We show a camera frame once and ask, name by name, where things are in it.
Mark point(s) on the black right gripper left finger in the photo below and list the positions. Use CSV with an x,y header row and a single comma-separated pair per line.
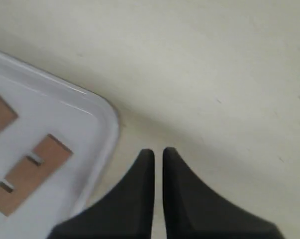
x,y
125,212

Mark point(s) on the wooden notched piece four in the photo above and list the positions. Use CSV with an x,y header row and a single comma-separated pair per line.
x,y
31,172

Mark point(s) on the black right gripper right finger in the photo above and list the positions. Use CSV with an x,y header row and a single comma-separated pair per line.
x,y
192,210

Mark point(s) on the white plastic tray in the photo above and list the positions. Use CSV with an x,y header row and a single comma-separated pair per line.
x,y
83,121

